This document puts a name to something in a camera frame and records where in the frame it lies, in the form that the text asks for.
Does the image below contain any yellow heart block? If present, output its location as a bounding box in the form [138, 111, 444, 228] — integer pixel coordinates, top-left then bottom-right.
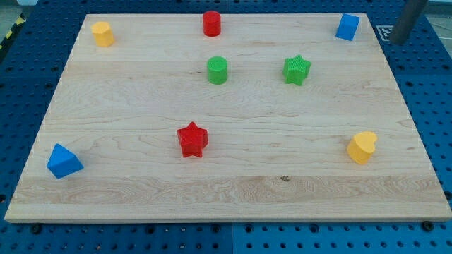
[347, 131, 378, 164]

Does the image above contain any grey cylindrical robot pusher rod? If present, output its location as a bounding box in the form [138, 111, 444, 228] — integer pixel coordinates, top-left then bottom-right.
[389, 0, 428, 45]

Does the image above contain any light wooden board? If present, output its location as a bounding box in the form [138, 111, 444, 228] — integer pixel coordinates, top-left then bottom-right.
[5, 13, 451, 223]

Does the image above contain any white fiducial marker tag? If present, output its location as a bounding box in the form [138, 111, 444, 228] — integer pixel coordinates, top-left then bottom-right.
[376, 25, 393, 42]

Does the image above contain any blue triangular prism block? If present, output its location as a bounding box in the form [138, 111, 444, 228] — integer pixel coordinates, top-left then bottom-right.
[47, 143, 84, 179]

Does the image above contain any green star block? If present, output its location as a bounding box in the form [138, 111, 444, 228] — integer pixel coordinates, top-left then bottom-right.
[282, 55, 311, 86]

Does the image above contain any green cylinder block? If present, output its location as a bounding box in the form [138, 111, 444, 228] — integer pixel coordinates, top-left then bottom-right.
[207, 56, 228, 85]

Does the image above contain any red cylinder block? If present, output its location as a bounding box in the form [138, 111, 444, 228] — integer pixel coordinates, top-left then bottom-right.
[202, 11, 221, 37]

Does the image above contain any red star block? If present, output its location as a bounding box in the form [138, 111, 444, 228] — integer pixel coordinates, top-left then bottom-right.
[177, 121, 208, 157]

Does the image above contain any blue cube block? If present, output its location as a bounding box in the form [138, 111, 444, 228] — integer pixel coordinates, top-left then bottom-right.
[335, 13, 360, 41]

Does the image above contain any yellow hexagon block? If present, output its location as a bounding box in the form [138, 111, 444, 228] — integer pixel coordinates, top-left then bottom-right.
[91, 21, 115, 47]

